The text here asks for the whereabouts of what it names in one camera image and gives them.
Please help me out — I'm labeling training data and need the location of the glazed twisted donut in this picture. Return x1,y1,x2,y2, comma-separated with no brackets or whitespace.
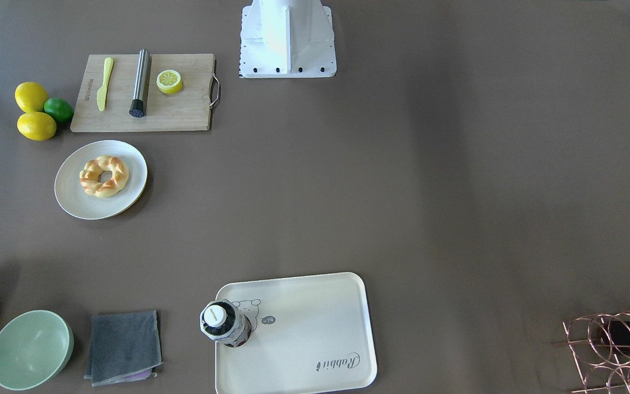
79,155,130,199

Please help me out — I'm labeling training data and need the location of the white round plate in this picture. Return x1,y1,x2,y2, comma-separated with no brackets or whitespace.
55,140,148,220

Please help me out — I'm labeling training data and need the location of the cream rabbit tray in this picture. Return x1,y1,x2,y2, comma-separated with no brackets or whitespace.
215,272,378,393

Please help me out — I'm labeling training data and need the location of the wooden cutting board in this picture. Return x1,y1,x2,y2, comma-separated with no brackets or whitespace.
70,53,219,133

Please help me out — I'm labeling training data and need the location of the dark tea bottle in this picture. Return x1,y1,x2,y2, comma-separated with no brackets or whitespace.
200,299,253,347

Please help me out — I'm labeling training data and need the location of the halved lemon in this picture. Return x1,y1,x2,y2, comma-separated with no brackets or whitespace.
156,69,183,94

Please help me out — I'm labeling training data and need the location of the grey folded cloth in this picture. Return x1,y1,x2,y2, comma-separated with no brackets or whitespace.
84,310,163,387

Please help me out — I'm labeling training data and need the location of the yellow plastic knife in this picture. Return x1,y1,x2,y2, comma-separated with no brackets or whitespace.
96,57,114,112

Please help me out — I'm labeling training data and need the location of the green lime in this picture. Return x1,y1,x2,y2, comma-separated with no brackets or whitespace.
43,97,74,123

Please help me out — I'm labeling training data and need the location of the lower yellow lemon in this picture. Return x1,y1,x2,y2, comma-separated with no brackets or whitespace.
17,112,57,141

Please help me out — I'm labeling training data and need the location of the yellow lemon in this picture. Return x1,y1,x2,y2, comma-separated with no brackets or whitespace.
14,82,49,113
17,112,57,141

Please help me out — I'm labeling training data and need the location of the upper yellow lemon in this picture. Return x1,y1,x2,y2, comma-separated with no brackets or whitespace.
14,82,49,113

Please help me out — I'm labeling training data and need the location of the green bowl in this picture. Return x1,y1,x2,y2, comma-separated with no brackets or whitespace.
0,310,73,391

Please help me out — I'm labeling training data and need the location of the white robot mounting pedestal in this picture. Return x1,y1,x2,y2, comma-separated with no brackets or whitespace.
238,1,337,78

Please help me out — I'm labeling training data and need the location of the copper wire bottle rack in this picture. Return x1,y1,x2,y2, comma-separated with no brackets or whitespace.
562,311,630,393

